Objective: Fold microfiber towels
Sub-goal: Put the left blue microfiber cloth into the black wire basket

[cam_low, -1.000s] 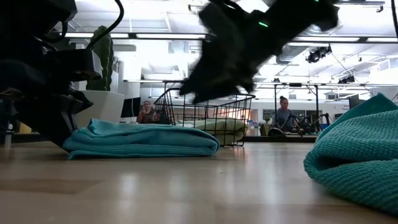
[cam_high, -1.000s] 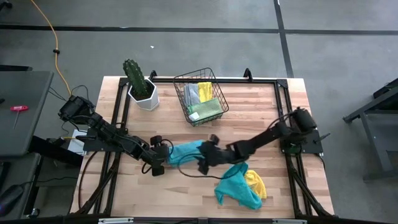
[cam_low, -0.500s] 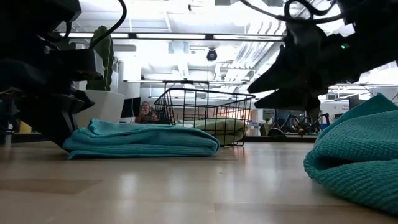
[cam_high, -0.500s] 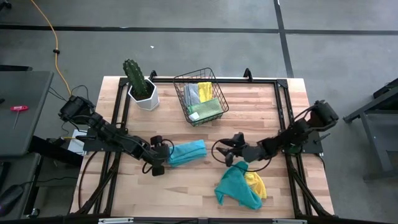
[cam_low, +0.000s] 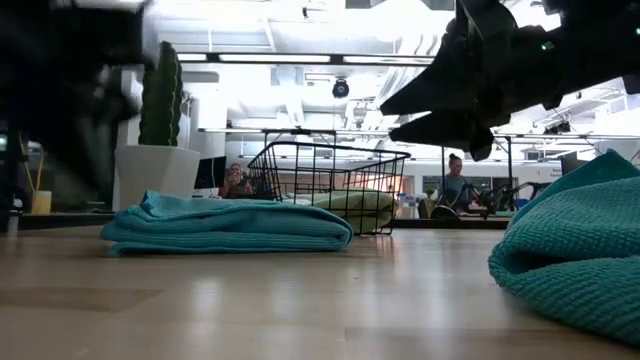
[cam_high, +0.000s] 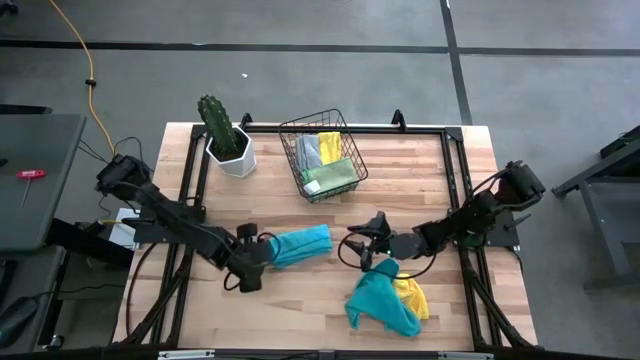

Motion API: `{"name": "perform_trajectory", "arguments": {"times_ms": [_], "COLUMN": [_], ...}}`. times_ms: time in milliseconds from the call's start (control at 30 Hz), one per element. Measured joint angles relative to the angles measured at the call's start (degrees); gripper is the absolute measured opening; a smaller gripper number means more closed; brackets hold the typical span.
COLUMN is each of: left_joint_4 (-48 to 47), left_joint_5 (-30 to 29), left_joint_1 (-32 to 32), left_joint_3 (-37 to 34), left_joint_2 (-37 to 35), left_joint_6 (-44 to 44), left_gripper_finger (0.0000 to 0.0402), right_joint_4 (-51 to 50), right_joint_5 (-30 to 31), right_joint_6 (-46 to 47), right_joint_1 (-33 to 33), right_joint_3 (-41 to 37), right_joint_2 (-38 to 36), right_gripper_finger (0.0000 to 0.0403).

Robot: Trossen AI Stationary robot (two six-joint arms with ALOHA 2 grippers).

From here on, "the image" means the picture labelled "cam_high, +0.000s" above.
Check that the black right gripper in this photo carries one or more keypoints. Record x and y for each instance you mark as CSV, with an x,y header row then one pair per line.
x,y
385,247

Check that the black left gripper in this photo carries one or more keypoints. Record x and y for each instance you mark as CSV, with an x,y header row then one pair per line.
x,y
252,260

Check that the teal microfiber towel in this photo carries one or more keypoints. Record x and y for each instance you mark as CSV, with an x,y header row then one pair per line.
x,y
305,245
375,300

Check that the green microfiber towel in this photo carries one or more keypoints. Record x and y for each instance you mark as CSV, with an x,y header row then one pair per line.
x,y
332,177

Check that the yellow microfiber towel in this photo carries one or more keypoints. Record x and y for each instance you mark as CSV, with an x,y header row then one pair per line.
x,y
415,297
330,147

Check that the grey microfiber towel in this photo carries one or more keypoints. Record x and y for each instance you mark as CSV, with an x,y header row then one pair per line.
x,y
307,152

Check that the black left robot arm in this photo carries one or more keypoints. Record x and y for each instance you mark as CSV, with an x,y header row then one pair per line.
x,y
170,215

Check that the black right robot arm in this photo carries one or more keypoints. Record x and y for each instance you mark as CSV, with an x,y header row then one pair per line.
x,y
480,210

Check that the white hexagonal plant pot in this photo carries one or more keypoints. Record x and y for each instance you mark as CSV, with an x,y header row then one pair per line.
x,y
240,167

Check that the white paper sheet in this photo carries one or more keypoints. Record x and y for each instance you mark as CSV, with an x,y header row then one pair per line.
x,y
122,220

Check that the grey side desk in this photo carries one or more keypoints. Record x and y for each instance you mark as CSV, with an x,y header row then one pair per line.
x,y
40,200

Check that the dark low desk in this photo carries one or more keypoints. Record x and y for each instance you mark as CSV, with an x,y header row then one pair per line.
x,y
25,275

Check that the black computer mouse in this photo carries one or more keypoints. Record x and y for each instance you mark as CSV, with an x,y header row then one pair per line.
x,y
17,320

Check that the dark grey metal table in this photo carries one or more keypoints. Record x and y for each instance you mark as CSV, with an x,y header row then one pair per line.
x,y
620,210

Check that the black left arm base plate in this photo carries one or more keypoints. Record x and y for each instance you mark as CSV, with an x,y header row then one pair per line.
x,y
150,232

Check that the silver metal bracket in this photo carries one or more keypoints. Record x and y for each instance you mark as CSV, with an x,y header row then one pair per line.
x,y
465,356
185,355

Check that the black aluminium table frame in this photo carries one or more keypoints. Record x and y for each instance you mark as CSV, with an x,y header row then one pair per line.
x,y
452,134

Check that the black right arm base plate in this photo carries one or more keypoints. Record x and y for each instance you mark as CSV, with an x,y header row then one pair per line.
x,y
505,235

